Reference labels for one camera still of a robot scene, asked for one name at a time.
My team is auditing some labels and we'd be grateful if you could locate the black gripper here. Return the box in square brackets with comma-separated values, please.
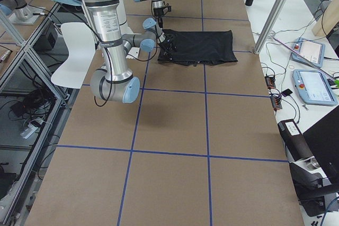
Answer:
[153, 5, 172, 29]
[160, 38, 176, 58]

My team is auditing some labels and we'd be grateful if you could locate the black graphic t-shirt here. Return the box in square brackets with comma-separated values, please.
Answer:
[157, 29, 238, 66]

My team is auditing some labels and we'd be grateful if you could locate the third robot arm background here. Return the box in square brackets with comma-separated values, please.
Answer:
[1, 0, 38, 25]

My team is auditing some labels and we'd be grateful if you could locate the black hub with orange ports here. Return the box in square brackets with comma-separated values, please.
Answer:
[264, 76, 276, 89]

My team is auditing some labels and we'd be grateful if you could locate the small black phone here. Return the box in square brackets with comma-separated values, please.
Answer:
[281, 89, 293, 97]

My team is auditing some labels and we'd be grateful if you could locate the far teach pendant tablet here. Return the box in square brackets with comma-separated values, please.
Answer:
[293, 37, 325, 67]

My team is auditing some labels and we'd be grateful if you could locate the teach pendant tablet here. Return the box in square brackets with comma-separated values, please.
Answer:
[292, 69, 338, 106]
[293, 37, 325, 67]

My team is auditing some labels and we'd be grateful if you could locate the near teach pendant tablet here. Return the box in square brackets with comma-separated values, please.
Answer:
[292, 69, 338, 106]

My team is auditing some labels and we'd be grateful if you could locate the black box with label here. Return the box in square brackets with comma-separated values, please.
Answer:
[278, 119, 314, 162]

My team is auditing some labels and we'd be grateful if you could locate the black monitor with stand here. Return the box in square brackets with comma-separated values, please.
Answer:
[289, 107, 338, 216]

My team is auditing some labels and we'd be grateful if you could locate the aluminium frame post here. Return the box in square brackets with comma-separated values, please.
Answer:
[253, 0, 286, 55]

